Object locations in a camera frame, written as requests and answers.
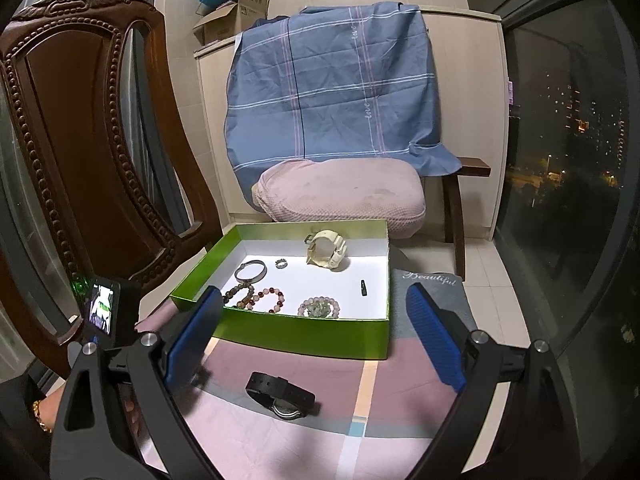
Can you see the person's left forearm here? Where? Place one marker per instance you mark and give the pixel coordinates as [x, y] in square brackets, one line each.
[22, 425]

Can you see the brown cardboard carton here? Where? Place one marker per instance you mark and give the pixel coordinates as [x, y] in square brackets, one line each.
[230, 20]

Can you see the dark glass window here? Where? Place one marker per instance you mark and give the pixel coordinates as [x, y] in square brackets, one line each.
[565, 160]

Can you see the blue plaid cloth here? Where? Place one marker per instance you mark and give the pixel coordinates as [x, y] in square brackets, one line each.
[325, 90]

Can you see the pink cushion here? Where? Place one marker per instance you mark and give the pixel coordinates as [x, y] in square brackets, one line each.
[340, 192]

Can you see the black wrist watch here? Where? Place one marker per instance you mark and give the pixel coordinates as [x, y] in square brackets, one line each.
[282, 395]

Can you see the carved dark wooden chair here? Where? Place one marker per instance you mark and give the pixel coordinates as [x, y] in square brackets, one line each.
[65, 125]

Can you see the wooden armchair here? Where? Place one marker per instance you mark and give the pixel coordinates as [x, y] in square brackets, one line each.
[452, 220]

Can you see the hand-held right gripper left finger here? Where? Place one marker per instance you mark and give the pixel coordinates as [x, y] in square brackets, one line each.
[192, 337]

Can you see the silver bangle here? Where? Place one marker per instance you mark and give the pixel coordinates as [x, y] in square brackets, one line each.
[250, 270]

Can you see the pink and grey mat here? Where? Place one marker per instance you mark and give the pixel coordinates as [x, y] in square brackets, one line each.
[320, 440]

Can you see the person's left hand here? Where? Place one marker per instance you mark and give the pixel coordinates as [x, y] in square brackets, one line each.
[132, 410]

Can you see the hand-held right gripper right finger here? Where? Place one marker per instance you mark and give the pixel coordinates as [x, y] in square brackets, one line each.
[435, 340]

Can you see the small black clip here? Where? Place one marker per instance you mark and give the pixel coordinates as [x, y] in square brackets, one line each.
[363, 288]

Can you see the cream wrist watch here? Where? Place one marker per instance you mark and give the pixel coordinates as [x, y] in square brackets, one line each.
[327, 250]

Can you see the green cardboard box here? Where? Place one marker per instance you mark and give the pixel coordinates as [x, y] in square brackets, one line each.
[310, 330]

